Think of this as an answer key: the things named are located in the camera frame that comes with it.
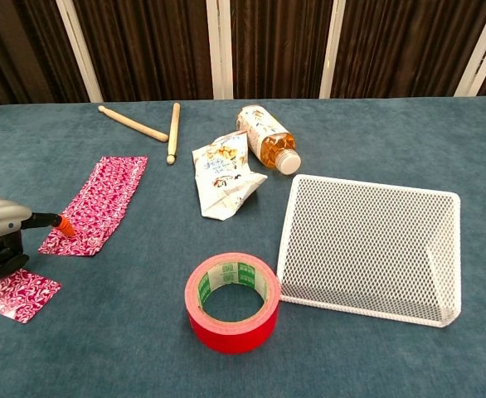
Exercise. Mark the wooden drumstick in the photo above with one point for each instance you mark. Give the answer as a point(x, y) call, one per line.
point(173, 132)
point(133, 123)

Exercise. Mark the blue velvet tablecloth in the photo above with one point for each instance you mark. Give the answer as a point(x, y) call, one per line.
point(102, 352)

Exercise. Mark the crumpled white snack bag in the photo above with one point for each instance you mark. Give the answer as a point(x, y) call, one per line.
point(222, 178)

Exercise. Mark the dark brown pleated curtain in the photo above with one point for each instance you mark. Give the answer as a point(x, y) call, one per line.
point(156, 49)

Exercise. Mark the plastic tea bottle white cap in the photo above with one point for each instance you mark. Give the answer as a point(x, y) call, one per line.
point(263, 132)

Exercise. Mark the white frame post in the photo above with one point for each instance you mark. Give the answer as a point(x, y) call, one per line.
point(479, 49)
point(81, 54)
point(220, 49)
point(332, 49)

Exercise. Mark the red duct tape roll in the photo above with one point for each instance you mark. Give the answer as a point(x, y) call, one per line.
point(234, 336)

